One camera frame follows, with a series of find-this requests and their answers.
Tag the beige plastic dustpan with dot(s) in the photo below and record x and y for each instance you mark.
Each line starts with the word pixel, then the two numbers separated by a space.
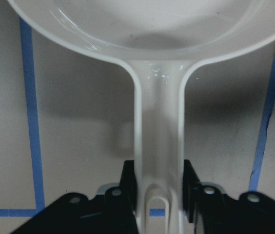
pixel 160 43

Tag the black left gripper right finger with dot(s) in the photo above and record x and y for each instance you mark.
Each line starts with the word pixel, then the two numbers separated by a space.
pixel 189 182

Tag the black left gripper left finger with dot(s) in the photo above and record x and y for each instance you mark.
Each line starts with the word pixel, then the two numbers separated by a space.
pixel 129 183

